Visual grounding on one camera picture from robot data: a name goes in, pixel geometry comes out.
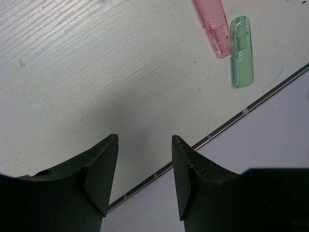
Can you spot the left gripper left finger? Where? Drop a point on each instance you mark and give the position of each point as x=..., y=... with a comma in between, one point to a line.
x=70, y=197

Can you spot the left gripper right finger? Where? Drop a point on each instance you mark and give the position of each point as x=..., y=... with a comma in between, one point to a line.
x=213, y=199

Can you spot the green translucent eraser pen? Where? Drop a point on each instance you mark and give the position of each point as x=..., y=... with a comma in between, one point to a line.
x=242, y=54

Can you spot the pink translucent eraser pen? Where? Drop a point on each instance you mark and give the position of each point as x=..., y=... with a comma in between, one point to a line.
x=213, y=19

